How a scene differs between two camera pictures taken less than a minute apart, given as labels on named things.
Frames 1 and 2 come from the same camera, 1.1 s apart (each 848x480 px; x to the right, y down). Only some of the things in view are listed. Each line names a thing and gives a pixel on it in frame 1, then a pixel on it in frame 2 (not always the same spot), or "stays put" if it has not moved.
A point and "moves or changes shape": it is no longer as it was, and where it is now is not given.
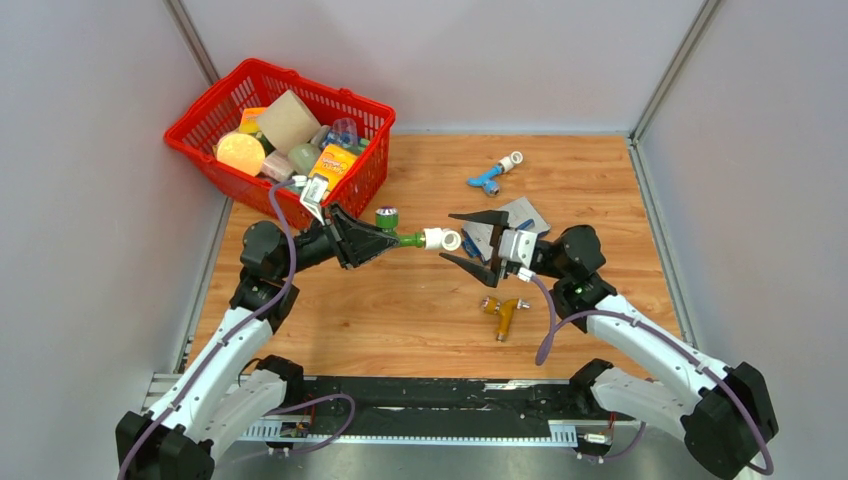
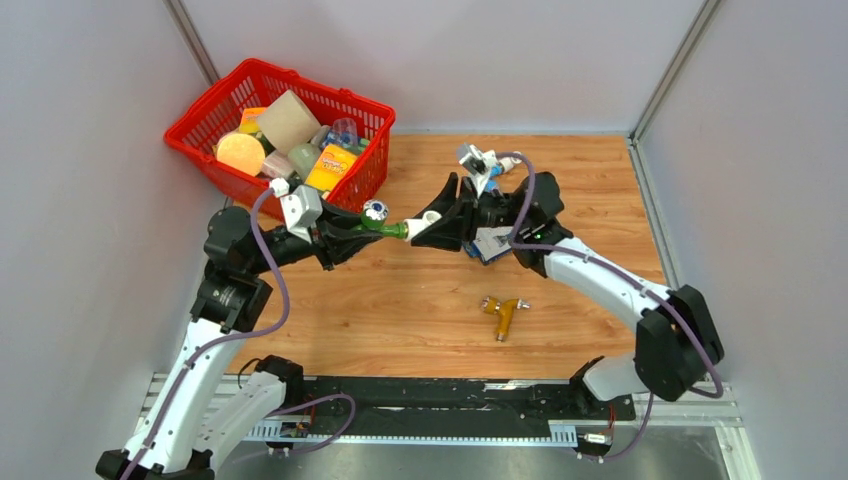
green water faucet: x=387 y=218 moves or changes shape
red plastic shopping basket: x=249 y=83 stays put
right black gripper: x=487 y=277 -> x=449 y=231
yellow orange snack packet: x=333 y=162 stays put
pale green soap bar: x=303 y=158 stays put
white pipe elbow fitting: x=438 y=238 moves or changes shape
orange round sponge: x=242 y=152 stays put
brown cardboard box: x=287 y=122 stays put
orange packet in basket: x=250 y=120 stays put
